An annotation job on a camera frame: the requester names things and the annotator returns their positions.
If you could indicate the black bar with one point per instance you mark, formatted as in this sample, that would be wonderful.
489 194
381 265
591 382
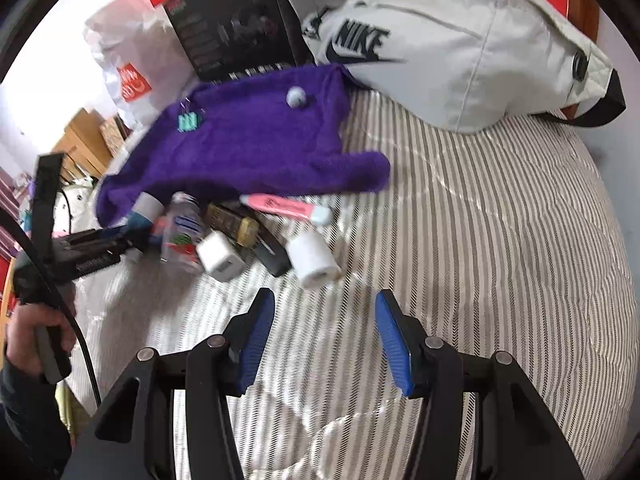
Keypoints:
272 255

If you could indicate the white canvas bag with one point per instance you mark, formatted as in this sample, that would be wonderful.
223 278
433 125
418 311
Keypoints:
450 60

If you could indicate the black headphone box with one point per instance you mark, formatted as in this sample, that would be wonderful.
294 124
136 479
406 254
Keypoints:
230 20

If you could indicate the brown lighter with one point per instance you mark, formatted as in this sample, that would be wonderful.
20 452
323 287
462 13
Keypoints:
232 222

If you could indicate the green binder clip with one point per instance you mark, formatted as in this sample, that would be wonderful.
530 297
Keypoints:
189 121

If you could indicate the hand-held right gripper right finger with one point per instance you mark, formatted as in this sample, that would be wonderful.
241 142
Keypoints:
395 340

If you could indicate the wooden furniture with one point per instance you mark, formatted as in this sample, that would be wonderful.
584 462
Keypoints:
87 135

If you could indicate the blue white tube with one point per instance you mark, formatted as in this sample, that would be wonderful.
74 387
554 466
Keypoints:
145 210

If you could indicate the pink highlighter pen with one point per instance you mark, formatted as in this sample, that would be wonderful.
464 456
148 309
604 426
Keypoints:
280 207

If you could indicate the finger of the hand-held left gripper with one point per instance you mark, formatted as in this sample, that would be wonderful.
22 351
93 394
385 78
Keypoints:
97 262
100 237

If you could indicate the purple towel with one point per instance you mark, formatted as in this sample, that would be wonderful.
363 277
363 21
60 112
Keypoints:
250 150

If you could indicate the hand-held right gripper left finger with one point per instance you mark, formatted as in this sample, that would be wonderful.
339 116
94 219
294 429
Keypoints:
257 340

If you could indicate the wooden headboard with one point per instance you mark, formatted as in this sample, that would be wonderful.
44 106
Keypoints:
584 10

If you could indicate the red striped curtain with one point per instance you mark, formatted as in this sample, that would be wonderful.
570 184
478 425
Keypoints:
10 200

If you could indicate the white cylindrical plug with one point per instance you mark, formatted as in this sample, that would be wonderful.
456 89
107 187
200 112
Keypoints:
312 257

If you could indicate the small red blue object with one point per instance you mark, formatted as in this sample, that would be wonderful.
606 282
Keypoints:
158 227

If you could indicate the small white ball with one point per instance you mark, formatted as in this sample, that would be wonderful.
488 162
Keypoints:
297 98

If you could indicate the white plastic bag red logo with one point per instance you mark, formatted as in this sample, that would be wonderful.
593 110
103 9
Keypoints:
120 50

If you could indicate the clear candy bottle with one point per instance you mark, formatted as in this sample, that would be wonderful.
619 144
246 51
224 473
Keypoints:
182 235

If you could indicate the person's left forearm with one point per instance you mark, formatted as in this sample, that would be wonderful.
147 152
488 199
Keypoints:
25 420

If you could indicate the person's left hand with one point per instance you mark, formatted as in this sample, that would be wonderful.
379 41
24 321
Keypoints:
25 335

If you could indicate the white cube charger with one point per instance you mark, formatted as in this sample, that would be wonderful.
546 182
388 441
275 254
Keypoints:
220 257

